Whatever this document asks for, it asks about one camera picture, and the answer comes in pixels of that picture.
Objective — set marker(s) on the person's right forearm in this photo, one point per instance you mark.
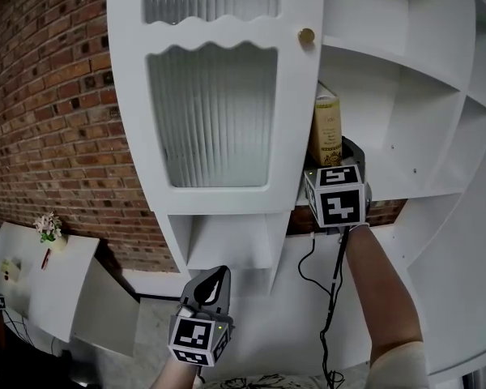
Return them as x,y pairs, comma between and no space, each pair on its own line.
382,294

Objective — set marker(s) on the white ribbed glass cabinet door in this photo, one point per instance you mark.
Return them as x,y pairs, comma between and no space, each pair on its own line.
214,112

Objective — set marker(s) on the potted pink flowers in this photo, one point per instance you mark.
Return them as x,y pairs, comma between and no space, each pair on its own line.
50,231

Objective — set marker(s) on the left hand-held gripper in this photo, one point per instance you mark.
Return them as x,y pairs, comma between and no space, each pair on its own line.
194,334

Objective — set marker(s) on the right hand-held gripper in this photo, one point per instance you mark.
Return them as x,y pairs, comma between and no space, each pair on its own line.
340,201

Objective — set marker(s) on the red pen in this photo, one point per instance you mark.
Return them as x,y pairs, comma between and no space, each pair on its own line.
46,258

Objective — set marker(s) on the person's own clothing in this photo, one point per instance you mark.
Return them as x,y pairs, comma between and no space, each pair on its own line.
259,381

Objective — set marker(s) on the brass door knob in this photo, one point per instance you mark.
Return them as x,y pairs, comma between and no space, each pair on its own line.
306,35

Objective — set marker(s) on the small white table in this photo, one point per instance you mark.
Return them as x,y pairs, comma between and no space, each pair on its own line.
56,290

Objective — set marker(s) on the yellow carton box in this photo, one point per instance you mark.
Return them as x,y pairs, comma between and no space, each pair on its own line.
327,132

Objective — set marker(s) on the white shelf cabinet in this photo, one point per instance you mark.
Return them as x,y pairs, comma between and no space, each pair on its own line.
275,338

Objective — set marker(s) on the person's left forearm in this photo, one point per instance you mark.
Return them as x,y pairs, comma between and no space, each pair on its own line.
174,377

